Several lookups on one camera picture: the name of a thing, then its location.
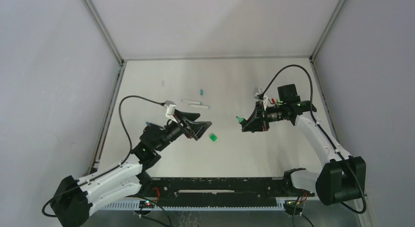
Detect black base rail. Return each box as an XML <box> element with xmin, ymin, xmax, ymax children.
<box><xmin>133</xmin><ymin>177</ymin><xmax>303</xmax><ymax>208</ymax></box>

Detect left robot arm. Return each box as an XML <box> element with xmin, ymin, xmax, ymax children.
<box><xmin>49</xmin><ymin>110</ymin><xmax>212</xmax><ymax>227</ymax></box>

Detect black marker red cap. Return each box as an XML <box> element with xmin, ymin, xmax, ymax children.
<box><xmin>236</xmin><ymin>116</ymin><xmax>247</xmax><ymax>126</ymax></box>

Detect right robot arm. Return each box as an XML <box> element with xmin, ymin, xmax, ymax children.
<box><xmin>239</xmin><ymin>84</ymin><xmax>366</xmax><ymax>205</ymax></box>

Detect small circuit board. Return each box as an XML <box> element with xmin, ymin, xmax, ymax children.
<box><xmin>138</xmin><ymin>200</ymin><xmax>156</xmax><ymax>209</ymax></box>

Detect white pen blue end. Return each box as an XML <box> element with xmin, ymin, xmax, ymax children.
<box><xmin>189</xmin><ymin>104</ymin><xmax>209</xmax><ymax>109</ymax></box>

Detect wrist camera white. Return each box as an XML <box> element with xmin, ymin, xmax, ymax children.
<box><xmin>253</xmin><ymin>87</ymin><xmax>269</xmax><ymax>110</ymax></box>
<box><xmin>163</xmin><ymin>100</ymin><xmax>177</xmax><ymax>123</ymax></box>

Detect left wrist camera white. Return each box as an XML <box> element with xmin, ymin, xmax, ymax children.
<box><xmin>163</xmin><ymin>100</ymin><xmax>177</xmax><ymax>123</ymax></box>

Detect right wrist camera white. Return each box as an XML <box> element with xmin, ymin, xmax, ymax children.
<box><xmin>253</xmin><ymin>87</ymin><xmax>269</xmax><ymax>110</ymax></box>

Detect left camera black cable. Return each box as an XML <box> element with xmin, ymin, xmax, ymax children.
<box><xmin>41</xmin><ymin>95</ymin><xmax>166</xmax><ymax>218</ymax></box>

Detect aluminium frame rails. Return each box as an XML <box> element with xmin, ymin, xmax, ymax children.
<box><xmin>65</xmin><ymin>177</ymin><xmax>370</xmax><ymax>227</ymax></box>

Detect white pen teal end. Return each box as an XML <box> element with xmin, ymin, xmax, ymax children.
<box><xmin>181</xmin><ymin>99</ymin><xmax>202</xmax><ymax>105</ymax></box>

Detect green square cap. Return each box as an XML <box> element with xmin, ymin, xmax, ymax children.
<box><xmin>209</xmin><ymin>133</ymin><xmax>217</xmax><ymax>142</ymax></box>

